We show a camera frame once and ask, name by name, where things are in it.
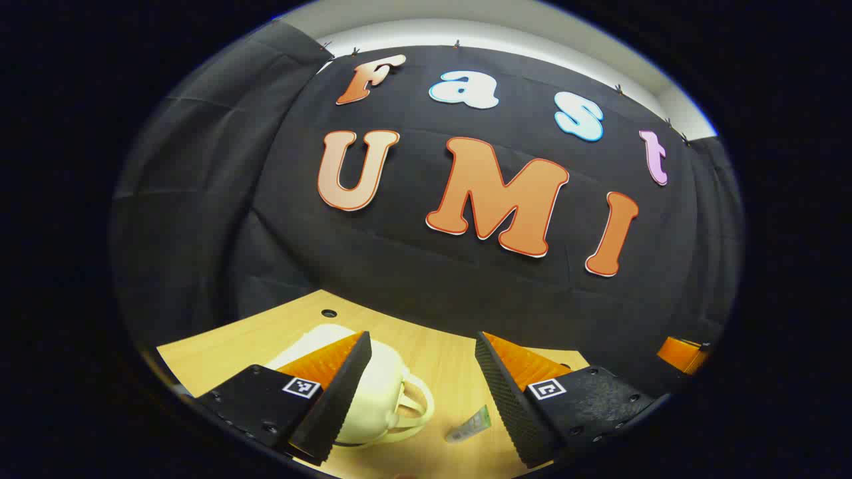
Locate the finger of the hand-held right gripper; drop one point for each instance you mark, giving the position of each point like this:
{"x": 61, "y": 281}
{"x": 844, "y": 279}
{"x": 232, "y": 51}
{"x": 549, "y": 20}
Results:
{"x": 679, "y": 354}

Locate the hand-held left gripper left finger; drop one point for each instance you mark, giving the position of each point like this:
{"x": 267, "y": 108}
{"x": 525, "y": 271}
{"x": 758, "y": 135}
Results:
{"x": 336, "y": 399}

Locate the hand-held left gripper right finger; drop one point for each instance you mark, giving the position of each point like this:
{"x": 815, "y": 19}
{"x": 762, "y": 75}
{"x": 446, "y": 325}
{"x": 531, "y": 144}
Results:
{"x": 509, "y": 406}

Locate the pale yellow suitcase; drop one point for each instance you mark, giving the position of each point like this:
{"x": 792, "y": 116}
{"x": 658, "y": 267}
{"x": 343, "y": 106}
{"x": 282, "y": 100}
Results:
{"x": 379, "y": 392}

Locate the large white green-label tube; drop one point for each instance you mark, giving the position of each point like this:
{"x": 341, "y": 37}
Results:
{"x": 469, "y": 426}

